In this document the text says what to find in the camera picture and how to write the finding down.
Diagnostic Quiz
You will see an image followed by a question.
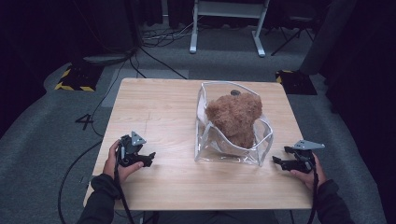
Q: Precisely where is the bundle of floor cables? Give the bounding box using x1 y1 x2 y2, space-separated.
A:
141 15 204 49

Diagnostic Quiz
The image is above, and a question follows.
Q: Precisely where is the grey curtain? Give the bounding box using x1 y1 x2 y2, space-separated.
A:
298 0 358 76

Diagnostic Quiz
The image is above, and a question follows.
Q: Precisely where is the brown teddy bear plush toy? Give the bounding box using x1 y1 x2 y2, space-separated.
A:
205 91 263 149

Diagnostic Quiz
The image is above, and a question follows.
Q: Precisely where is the black tripod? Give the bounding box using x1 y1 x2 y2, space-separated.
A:
270 15 316 57

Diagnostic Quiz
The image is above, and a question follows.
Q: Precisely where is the right hand-held gripper cable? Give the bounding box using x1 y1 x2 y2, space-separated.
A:
307 155 320 224

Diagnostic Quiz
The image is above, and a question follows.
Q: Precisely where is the left hand-held gripper cable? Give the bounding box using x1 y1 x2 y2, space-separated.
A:
113 155 136 224

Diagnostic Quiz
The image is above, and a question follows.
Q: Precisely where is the thick black floor cable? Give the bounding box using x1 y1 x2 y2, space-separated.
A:
57 139 104 224

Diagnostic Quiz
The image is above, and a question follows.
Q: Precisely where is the white metal stand frame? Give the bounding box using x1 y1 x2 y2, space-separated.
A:
189 0 271 58

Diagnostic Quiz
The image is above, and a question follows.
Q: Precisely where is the thin black floor cable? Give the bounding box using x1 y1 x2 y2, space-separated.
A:
90 46 139 138

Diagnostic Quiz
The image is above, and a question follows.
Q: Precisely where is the clear plastic zipper bag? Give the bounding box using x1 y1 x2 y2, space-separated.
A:
194 80 275 167

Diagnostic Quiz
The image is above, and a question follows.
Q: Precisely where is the grey flat stand base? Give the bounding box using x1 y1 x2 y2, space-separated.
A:
82 52 137 66

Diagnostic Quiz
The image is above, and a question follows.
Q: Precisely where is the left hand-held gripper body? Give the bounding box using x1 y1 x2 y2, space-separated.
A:
117 130 148 168

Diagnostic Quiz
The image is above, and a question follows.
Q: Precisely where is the person's right hand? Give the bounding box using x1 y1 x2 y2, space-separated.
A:
289 153 328 191

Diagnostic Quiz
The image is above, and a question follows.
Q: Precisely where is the hand-held gripper cable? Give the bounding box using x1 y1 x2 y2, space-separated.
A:
307 155 320 224
113 155 136 224

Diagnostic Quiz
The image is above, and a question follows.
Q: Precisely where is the person's left hand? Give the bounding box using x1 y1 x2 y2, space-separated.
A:
102 139 145 185

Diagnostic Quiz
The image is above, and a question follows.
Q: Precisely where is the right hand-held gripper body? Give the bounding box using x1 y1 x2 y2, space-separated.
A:
290 139 326 174

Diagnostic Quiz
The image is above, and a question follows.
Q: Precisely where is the black yellow striped floor base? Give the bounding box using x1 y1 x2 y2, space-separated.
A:
54 60 106 92
275 69 318 96

